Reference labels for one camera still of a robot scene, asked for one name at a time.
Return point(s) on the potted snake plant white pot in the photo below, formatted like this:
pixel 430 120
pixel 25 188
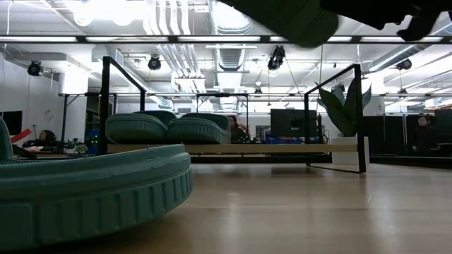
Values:
pixel 342 113

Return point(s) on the black overhead rig bar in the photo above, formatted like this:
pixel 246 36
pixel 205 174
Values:
pixel 141 39

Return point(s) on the person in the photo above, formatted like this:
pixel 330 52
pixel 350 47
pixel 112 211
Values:
pixel 46 139
pixel 236 130
pixel 425 135

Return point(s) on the distant black rig frame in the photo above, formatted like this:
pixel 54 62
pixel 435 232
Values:
pixel 222 95

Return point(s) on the black aluminium table frame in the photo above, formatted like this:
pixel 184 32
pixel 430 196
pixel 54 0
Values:
pixel 247 159

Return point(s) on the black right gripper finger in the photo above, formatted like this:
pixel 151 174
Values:
pixel 422 28

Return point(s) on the green rubber slide sandal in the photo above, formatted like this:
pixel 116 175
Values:
pixel 289 17
pixel 136 130
pixel 199 132
pixel 88 197

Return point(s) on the black hanging ceiling spotlight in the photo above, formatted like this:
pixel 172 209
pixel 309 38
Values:
pixel 34 68
pixel 276 58
pixel 404 64
pixel 154 63

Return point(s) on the black wall screen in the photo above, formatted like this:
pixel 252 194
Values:
pixel 10 123

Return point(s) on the red strip object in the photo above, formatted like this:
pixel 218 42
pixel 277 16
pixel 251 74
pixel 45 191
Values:
pixel 21 135

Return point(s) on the black monitor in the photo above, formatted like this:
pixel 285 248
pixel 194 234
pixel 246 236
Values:
pixel 293 123

